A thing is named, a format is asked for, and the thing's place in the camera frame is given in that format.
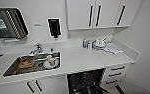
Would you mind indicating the stainless steel dishwasher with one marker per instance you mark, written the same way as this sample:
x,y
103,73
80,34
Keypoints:
x,y
86,83

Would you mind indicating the blue dish soap bottle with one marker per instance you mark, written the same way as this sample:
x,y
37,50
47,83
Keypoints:
x,y
85,43

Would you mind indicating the small white bottle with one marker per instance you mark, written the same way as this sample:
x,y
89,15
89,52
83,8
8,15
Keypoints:
x,y
90,45

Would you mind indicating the stack of white dishes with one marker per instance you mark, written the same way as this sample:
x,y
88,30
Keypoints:
x,y
100,44

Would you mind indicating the chrome sink faucet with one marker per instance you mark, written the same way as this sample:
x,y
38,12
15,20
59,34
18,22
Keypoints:
x,y
36,50

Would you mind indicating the orange bowl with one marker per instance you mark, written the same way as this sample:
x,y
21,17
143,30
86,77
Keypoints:
x,y
26,62

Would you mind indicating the white under-sink cabinet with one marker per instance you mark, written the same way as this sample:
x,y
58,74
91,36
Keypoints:
x,y
27,87

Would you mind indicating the stainless steel sink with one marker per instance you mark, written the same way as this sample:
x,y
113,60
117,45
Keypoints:
x,y
11,70

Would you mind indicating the steel paper towel dispenser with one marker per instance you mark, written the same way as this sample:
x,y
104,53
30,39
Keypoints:
x,y
6,24

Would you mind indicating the black wall soap dispenser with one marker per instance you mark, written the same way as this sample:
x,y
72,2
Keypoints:
x,y
54,28

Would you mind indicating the white upper wall cabinet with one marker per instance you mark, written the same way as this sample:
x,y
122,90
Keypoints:
x,y
101,13

